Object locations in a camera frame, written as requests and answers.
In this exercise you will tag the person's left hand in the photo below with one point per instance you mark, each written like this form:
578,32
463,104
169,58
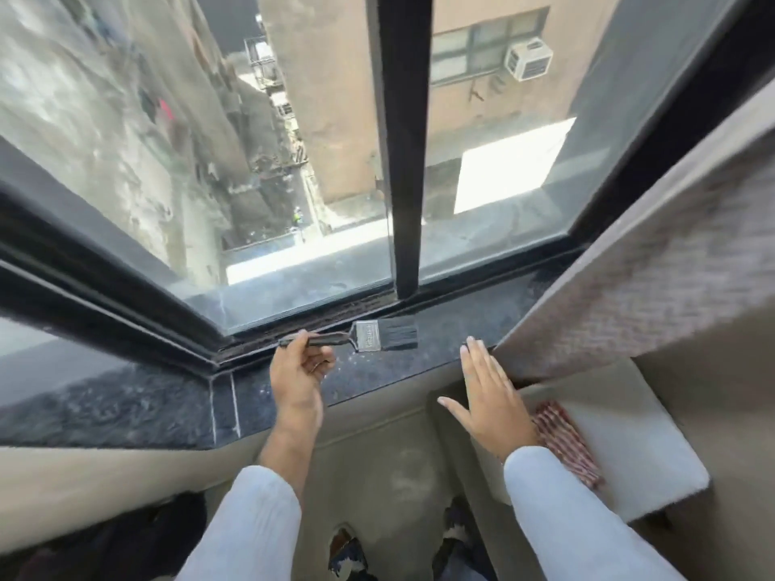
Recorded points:
293,384

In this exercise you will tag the person's right hand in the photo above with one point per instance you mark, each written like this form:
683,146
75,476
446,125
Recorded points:
493,408

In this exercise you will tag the person's left fingers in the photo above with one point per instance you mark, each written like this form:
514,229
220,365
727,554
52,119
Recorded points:
318,364

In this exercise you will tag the person's right thumb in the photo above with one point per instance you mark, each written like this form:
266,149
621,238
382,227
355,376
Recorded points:
454,408

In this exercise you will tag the black paintbrush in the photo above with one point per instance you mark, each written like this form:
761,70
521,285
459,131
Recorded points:
375,337

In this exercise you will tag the person's right forearm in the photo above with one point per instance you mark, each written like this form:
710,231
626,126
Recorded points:
575,520

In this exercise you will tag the person's left forearm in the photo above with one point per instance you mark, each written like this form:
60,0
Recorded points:
260,514

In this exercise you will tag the red striped cloth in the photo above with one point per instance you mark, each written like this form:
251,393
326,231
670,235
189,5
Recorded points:
566,441

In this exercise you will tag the dark patterned shoe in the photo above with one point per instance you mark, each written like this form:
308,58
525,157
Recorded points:
348,556
457,547

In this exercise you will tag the white ledge block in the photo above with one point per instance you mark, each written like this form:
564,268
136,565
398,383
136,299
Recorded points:
642,447

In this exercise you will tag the dark granite window sill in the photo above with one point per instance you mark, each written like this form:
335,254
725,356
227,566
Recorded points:
121,411

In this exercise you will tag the beige building outside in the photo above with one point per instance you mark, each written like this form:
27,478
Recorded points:
339,84

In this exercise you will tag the metal fire escape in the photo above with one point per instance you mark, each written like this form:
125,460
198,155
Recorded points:
263,60

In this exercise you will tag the white air conditioner unit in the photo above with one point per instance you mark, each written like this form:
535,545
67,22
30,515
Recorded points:
528,59

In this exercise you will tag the black window frame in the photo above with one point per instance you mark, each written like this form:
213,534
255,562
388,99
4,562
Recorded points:
402,145

